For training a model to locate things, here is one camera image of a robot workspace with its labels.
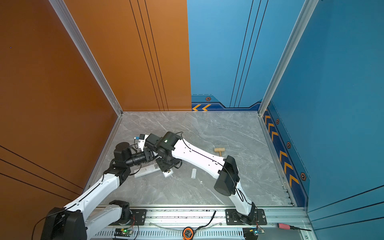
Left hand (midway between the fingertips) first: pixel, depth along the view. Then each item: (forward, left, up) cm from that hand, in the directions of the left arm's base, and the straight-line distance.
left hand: (163, 151), depth 76 cm
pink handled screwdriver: (-30, -59, -17) cm, 68 cm away
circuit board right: (-33, -44, -20) cm, 58 cm away
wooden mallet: (+11, -32, -17) cm, 38 cm away
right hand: (-8, -2, -3) cm, 9 cm away
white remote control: (-10, -3, -5) cm, 12 cm away
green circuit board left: (-33, +18, -21) cm, 43 cm away
